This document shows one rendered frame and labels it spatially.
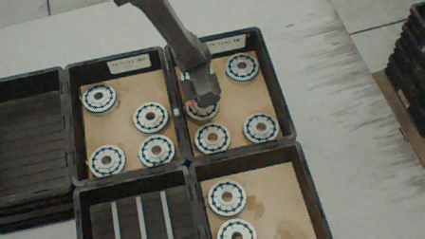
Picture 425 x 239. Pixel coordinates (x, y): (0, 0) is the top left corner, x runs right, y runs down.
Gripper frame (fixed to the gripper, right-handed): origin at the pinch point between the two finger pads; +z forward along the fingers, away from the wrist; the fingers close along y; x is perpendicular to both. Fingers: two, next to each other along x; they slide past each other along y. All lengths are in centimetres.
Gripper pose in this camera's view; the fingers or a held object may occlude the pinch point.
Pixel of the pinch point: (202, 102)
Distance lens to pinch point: 140.2
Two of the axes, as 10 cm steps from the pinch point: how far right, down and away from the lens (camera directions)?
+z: 0.2, 4.8, 8.8
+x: -2.5, -8.5, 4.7
